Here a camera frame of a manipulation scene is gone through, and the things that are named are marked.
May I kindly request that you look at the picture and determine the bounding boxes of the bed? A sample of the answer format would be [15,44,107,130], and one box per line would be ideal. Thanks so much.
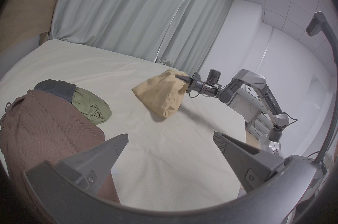
[0,0,247,211]

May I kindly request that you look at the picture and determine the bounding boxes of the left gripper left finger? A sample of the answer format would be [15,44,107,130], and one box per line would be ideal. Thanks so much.
[57,134,129,195]

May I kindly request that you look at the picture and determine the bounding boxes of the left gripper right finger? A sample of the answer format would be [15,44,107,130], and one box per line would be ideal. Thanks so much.
[212,131,287,189]

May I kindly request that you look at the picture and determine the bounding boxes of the grey-green curtain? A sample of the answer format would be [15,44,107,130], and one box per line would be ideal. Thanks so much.
[49,0,215,63]
[158,0,234,79]

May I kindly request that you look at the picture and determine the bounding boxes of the beige shorts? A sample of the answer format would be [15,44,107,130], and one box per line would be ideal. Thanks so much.
[132,68,189,118]

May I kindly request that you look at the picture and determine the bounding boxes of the olive green garment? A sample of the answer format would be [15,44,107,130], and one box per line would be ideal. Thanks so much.
[71,87,112,125]

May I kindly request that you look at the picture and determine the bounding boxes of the brown garment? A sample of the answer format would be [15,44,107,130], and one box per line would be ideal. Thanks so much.
[0,89,120,205]

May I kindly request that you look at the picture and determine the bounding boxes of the dark grey garment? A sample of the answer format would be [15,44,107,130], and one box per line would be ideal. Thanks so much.
[34,80,77,106]

